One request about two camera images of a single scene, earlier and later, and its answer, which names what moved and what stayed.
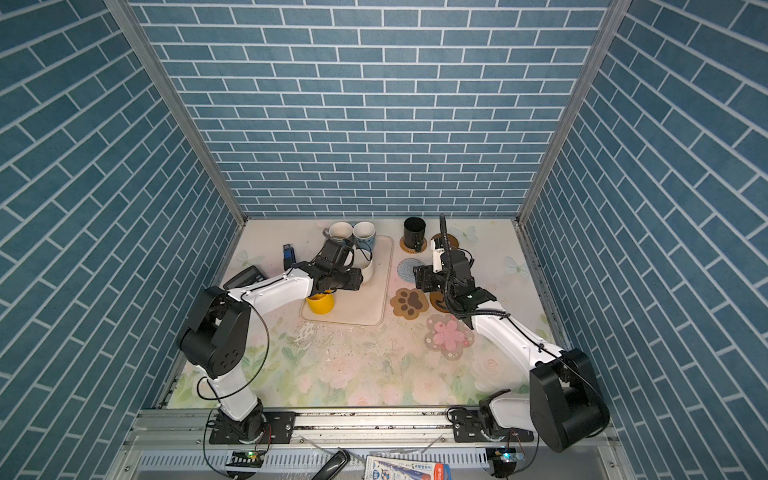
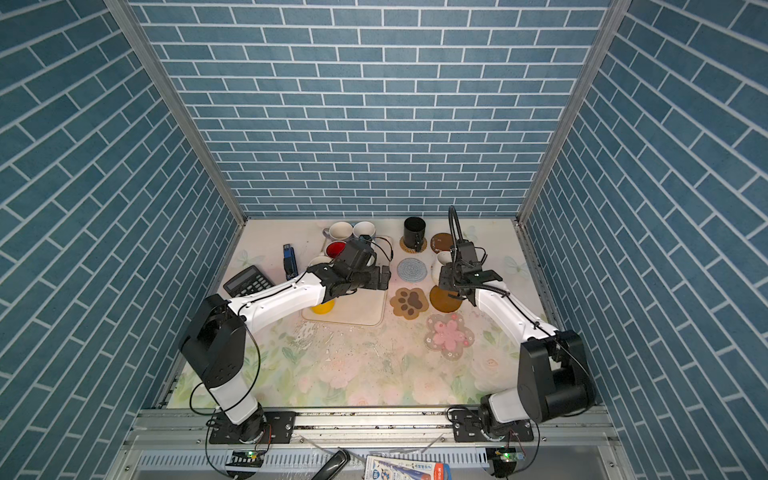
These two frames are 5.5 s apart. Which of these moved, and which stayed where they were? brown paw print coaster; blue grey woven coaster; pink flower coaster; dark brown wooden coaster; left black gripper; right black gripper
Moved: right black gripper; left black gripper
Stayed: dark brown wooden coaster; pink flower coaster; blue grey woven coaster; brown paw print coaster
